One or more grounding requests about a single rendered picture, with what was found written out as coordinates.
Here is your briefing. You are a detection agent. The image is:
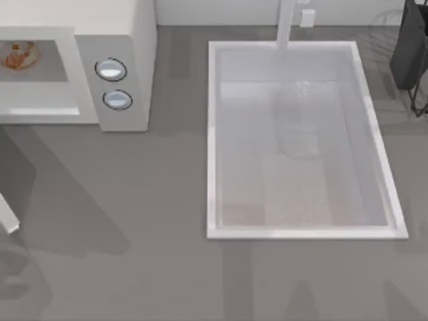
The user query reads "white sink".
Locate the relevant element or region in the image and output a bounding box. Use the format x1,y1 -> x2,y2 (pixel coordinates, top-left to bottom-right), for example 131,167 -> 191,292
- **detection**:
205,40 -> 410,241

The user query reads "small round microwave knob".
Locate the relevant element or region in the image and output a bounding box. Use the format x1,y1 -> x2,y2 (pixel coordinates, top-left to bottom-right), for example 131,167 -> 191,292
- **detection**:
102,89 -> 134,111

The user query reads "large round microwave knob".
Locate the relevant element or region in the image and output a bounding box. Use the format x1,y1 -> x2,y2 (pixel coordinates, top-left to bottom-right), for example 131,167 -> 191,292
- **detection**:
94,57 -> 128,82

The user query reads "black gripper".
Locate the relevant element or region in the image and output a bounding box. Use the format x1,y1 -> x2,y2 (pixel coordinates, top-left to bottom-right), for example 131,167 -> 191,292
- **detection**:
390,0 -> 428,118

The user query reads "pale microwave oven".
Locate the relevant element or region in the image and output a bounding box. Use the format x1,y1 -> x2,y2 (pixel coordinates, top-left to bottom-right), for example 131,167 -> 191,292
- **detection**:
0,0 -> 157,132

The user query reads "brown bread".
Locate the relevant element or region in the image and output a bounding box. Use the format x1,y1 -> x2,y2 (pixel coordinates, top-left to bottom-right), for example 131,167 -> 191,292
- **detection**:
3,41 -> 42,71

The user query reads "white microwave door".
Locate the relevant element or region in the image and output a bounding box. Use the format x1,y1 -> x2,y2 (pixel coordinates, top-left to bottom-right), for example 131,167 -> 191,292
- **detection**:
0,193 -> 21,235

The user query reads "tall white tap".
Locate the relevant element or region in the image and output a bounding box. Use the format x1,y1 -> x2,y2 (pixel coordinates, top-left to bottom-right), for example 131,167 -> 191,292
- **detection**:
276,0 -> 297,51

